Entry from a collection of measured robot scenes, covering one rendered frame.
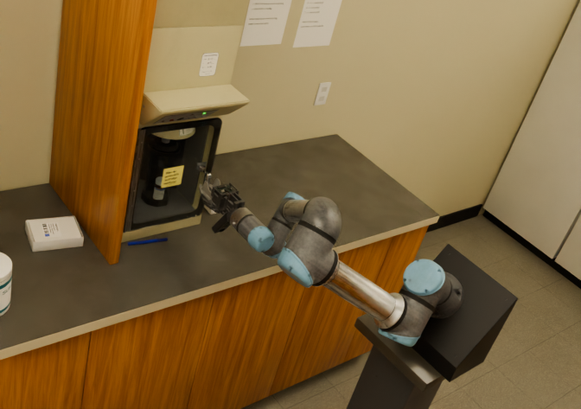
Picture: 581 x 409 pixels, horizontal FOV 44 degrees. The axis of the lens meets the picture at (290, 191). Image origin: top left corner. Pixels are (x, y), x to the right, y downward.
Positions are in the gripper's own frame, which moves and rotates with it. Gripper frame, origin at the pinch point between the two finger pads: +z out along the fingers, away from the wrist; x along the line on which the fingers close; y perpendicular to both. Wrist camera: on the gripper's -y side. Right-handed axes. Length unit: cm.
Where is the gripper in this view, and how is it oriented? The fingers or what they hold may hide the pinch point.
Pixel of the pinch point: (204, 188)
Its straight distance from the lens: 245.5
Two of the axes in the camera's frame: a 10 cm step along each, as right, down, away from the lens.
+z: -6.0, -5.4, 5.8
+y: 2.1, -8.1, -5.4
